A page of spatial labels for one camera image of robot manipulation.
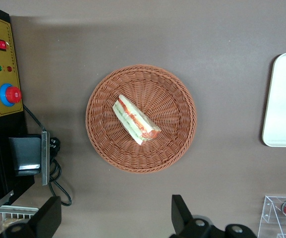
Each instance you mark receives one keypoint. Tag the clear acrylic bottle rack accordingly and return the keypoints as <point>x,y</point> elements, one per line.
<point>271,213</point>

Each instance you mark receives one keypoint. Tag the cream plastic tray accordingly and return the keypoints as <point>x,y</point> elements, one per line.
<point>285,99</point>

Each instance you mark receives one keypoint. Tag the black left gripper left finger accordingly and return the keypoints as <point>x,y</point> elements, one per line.
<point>49,218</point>

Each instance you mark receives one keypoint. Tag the round brown wicker basket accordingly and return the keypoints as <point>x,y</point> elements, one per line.
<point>172,138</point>

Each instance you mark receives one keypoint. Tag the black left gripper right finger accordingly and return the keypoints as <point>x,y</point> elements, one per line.
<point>182,218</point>

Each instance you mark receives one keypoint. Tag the triangle sandwich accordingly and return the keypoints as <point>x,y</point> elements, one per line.
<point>135,120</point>

